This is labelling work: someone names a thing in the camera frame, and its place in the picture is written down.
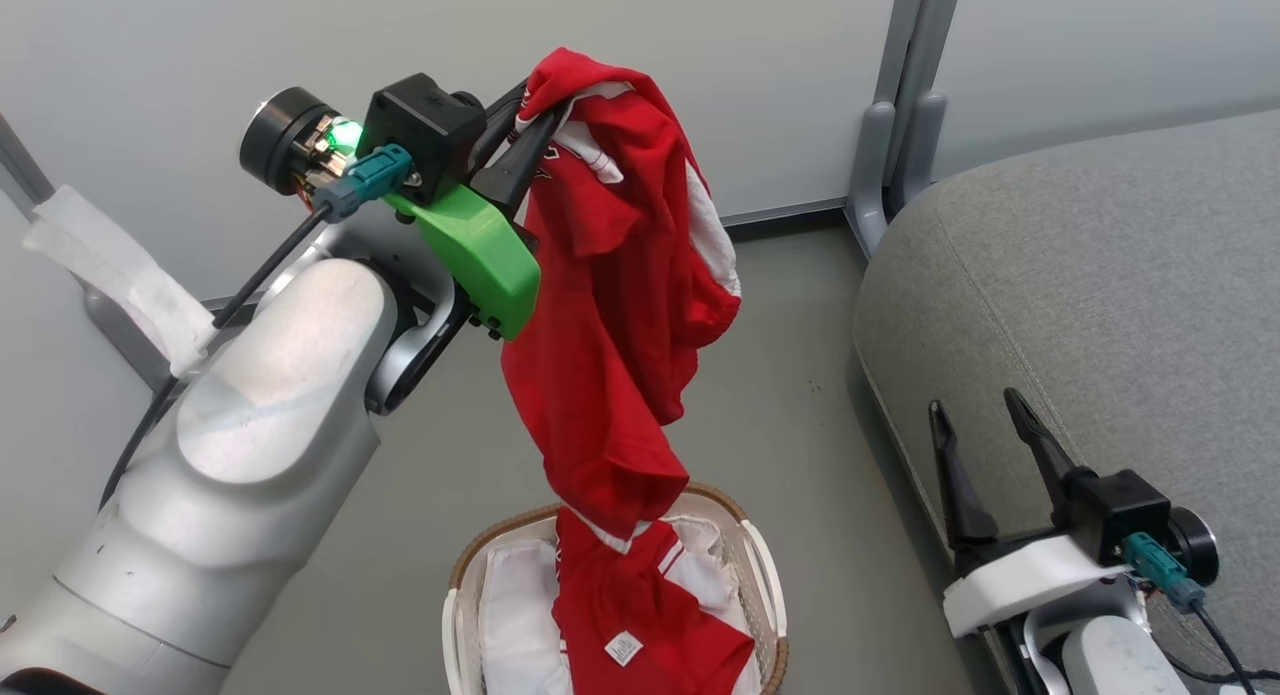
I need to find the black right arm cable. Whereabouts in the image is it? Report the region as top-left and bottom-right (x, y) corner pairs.
(1122, 533), (1280, 695)

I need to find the grey curved partition foot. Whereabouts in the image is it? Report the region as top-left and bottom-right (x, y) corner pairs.
(845, 100), (898, 261)
(897, 90), (948, 212)

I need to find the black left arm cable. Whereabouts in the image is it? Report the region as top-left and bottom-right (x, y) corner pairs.
(100, 143), (413, 511)

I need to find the white basket liner cloth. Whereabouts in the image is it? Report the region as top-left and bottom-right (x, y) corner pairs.
(478, 515), (743, 695)

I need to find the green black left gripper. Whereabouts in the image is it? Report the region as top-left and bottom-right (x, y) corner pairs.
(238, 73), (562, 342)

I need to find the grey double partition post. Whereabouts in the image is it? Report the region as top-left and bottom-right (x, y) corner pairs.
(875, 0), (967, 111)

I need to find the grey fabric sofa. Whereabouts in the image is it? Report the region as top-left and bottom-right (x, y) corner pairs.
(850, 110), (1280, 695)

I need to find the white wicker-rimmed laundry basket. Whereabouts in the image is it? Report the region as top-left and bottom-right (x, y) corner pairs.
(442, 480), (791, 695)

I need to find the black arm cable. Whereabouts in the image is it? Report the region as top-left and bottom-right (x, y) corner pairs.
(1122, 533), (1280, 695)
(100, 143), (413, 511)

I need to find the red white-trimmed sports shirt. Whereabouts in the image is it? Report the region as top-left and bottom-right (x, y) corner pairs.
(500, 47), (743, 556)

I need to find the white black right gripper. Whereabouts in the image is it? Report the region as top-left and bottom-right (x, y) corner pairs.
(928, 387), (1220, 639)

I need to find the grey partition corner post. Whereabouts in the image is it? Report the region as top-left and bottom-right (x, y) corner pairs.
(0, 115), (56, 211)

